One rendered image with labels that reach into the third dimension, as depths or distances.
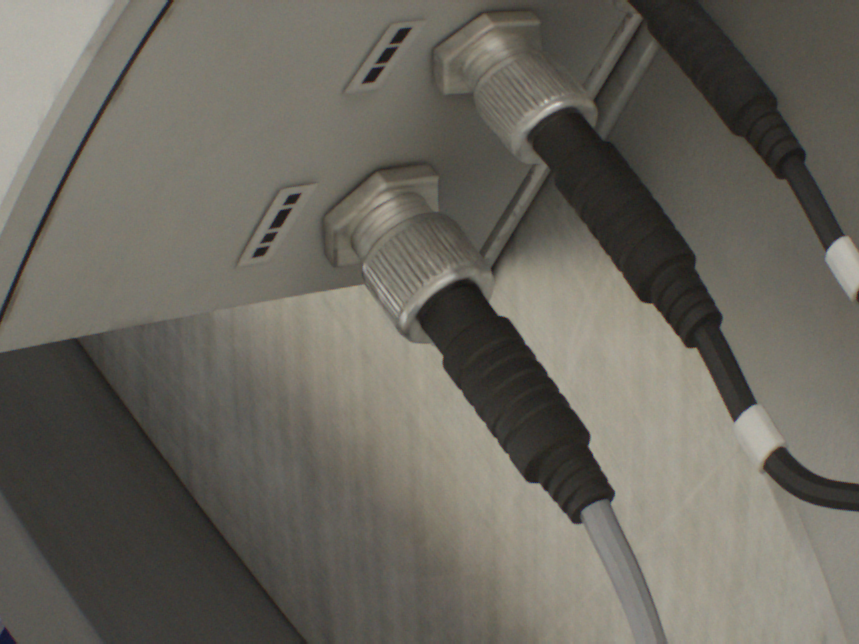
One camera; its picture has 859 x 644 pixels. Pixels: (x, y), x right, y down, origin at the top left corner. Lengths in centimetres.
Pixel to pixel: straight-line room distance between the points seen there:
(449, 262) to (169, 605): 11
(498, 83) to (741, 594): 9
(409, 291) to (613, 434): 5
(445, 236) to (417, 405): 6
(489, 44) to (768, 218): 5
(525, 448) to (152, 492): 13
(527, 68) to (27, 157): 9
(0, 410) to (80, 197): 15
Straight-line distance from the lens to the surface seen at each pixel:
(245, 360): 93
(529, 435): 83
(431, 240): 84
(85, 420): 95
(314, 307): 92
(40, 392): 95
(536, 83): 82
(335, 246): 85
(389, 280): 84
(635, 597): 82
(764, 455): 80
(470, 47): 83
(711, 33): 80
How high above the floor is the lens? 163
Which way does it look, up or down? 8 degrees down
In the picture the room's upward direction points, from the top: 3 degrees counter-clockwise
